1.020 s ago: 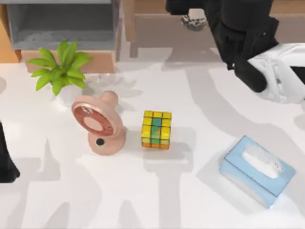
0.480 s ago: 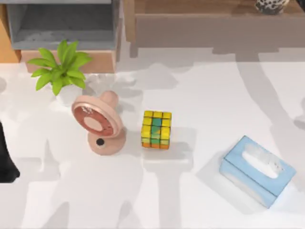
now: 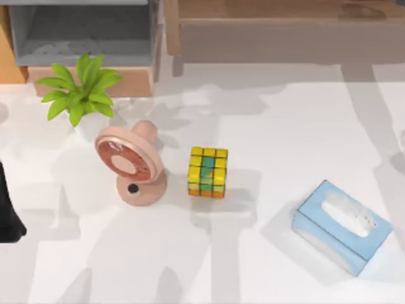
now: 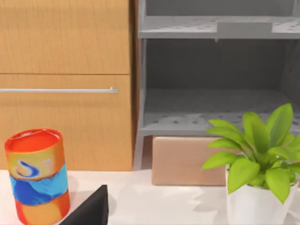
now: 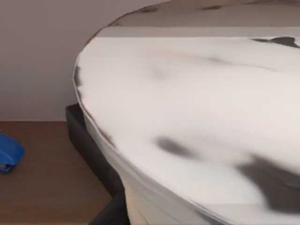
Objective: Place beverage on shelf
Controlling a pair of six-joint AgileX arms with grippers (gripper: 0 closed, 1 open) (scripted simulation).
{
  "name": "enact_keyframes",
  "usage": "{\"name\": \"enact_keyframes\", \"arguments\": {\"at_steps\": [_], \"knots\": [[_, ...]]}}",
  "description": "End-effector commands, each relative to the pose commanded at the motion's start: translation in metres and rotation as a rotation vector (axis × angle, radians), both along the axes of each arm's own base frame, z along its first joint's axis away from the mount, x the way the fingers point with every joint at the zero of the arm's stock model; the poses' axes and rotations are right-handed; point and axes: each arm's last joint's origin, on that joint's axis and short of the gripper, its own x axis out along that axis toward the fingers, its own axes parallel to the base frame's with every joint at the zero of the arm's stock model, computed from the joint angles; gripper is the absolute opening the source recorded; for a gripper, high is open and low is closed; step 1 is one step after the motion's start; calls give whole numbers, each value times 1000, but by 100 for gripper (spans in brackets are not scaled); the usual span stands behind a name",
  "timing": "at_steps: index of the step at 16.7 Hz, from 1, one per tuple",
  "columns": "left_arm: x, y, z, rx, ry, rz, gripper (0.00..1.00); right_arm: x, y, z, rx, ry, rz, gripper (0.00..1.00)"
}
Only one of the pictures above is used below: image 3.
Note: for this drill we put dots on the green potted plant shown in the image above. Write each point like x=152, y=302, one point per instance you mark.
x=80, y=92

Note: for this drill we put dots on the yellow puzzle cube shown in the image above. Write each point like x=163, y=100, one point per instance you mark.
x=207, y=172

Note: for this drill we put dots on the pulled out wooden drawer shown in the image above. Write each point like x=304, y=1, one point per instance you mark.
x=82, y=35

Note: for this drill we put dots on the light blue tissue box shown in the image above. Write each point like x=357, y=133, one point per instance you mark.
x=340, y=226

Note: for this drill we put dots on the pale wooden drawer front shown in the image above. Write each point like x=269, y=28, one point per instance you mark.
x=91, y=80

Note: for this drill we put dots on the wooden cupboard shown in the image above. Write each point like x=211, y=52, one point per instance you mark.
x=284, y=28

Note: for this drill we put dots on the pink desk fan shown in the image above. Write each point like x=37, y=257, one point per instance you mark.
x=133, y=164

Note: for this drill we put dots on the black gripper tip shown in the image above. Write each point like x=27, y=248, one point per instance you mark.
x=6, y=218

